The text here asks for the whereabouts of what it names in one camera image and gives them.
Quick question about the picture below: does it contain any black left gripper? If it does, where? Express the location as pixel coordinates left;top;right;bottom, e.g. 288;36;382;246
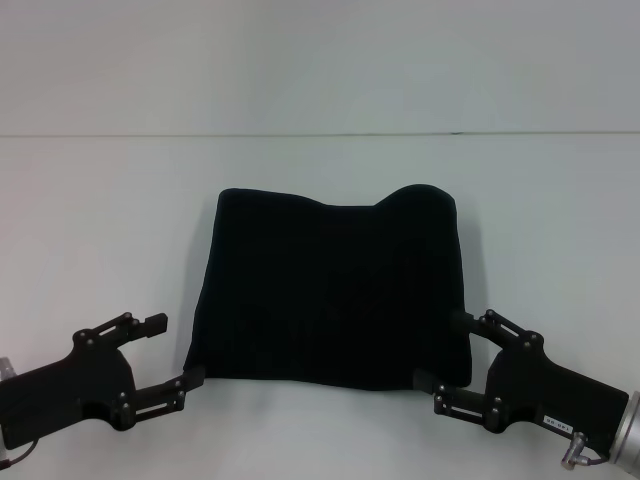
0;312;207;451

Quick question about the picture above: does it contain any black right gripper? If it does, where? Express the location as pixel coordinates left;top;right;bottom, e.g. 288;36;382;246
413;308;630;459

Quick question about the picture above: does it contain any black shirt with FREE print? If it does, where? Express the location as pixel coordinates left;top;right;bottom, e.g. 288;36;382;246
183;183;475;390

